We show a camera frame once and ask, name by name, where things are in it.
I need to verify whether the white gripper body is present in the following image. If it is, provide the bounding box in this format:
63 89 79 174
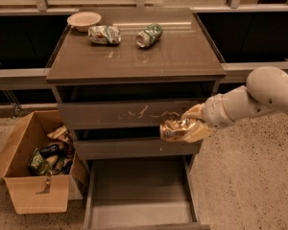
202 94 234 129

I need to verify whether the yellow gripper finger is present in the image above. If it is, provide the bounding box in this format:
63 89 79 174
181 103 204 119
182 121 212 143

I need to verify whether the orange crushed can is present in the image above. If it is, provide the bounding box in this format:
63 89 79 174
159 119 199 143

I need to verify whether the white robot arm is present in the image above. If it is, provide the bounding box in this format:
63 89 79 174
182 66 288 143

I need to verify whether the grey middle drawer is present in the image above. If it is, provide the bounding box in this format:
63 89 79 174
74 138 202 160

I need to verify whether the grey open bottom drawer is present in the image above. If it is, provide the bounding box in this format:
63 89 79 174
84 156 211 230

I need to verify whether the grey top drawer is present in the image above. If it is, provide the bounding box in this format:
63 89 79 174
58 100 200 129

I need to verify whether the green white crushed can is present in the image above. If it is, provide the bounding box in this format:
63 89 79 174
88 26 121 45

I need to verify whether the tan snack wrapper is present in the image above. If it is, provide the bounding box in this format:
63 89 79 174
47 126 73 145

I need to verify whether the beige paper bowl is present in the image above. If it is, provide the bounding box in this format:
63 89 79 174
67 11 102 33

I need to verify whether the dark bottle in box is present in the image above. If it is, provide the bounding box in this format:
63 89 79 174
39 144 60 159

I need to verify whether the green snack bag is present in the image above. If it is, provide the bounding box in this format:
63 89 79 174
28 149 64 175

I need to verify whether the cardboard box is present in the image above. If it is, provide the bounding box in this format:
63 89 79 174
0 110 88 214

